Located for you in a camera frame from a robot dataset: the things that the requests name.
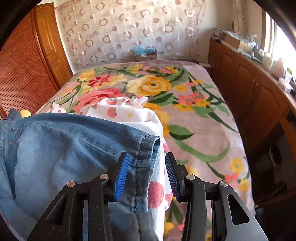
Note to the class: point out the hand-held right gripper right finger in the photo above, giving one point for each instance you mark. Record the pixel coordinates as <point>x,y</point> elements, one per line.
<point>172,176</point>

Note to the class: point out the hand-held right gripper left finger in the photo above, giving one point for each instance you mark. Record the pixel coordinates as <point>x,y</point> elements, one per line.
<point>120,178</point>

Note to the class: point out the blue denim pants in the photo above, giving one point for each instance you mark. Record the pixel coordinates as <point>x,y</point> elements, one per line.
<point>57,150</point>

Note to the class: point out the floral fleece blanket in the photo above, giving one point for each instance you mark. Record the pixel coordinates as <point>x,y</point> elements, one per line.
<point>203,129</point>

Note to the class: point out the white strawberry print sheet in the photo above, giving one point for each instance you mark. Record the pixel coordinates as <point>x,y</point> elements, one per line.
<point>138,115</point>

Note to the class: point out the long wooden cabinet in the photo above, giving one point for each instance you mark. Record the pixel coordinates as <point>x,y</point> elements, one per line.
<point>249,92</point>

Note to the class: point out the yellow plush toy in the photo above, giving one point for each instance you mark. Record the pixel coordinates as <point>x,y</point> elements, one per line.
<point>25,113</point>

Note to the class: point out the small cardboard box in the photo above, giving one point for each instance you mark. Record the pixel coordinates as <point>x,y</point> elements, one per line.
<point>148,57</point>

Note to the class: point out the blue cloth item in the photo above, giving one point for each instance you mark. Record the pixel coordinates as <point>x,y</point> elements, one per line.
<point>144,49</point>

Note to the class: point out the wooden louvered wardrobe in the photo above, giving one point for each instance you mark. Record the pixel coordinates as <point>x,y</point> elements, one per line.
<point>25,69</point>

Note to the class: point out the circle pattern sheer curtain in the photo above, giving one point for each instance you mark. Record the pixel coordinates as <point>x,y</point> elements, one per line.
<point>129,30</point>

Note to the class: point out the flat cardboard box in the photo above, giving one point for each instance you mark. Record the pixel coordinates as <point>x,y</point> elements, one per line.
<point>238,42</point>

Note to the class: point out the white plastic container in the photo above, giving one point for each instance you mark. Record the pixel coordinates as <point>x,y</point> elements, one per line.
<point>267,61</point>

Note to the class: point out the window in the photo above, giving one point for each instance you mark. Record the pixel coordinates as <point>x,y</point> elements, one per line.
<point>281,41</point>

